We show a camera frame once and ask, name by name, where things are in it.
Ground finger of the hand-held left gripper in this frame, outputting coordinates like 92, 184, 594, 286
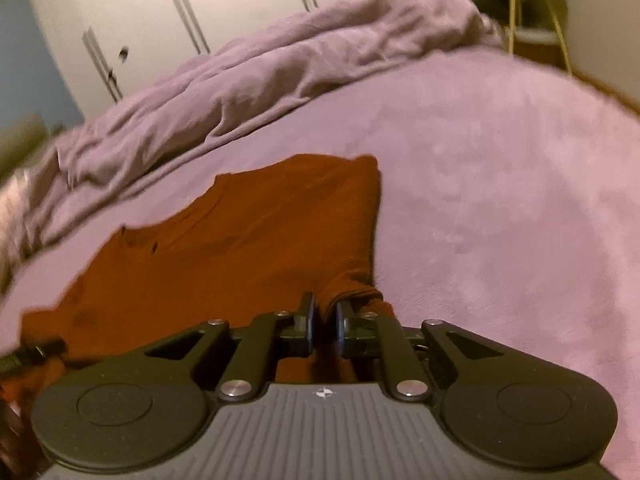
0, 339, 68, 376

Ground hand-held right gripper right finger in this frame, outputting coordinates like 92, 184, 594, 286
335, 301, 501, 403

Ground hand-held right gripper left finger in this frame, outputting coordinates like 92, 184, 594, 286
145, 292, 317, 403

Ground rust orange shirt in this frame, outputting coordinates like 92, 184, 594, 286
20, 154, 401, 386

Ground pale patterned pillow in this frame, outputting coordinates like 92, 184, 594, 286
0, 167, 33, 291

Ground crumpled purple duvet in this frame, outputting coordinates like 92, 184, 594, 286
15, 0, 506, 241

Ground white closet doors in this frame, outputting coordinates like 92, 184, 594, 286
25, 0, 383, 121

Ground chair with yellow legs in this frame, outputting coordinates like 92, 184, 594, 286
472, 0, 576, 75

